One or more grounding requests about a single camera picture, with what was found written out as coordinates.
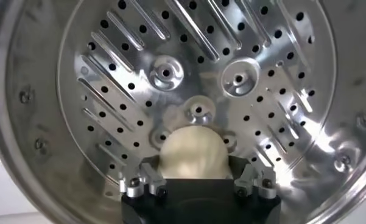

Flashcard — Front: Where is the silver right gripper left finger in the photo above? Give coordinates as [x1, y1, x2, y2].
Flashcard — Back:
[118, 156, 168, 198]

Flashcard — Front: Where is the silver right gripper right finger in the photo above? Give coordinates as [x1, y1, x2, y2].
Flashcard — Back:
[228, 155, 277, 200]

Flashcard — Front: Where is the white steamed baozi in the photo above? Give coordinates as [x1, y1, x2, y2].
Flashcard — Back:
[158, 125, 232, 180]

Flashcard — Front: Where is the stainless steel steamer basket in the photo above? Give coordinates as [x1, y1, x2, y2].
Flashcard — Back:
[0, 0, 366, 224]

